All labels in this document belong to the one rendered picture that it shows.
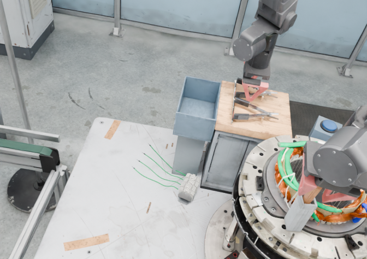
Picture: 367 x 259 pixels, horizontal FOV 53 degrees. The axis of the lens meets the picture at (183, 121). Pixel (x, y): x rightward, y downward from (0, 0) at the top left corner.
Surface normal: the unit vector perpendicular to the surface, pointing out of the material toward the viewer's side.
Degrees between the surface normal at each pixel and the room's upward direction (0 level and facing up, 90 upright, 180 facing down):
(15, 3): 90
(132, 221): 0
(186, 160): 90
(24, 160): 90
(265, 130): 0
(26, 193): 0
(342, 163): 91
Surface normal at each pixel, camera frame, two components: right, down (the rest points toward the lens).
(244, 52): -0.69, 0.46
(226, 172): -0.15, 0.67
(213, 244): 0.13, -0.72
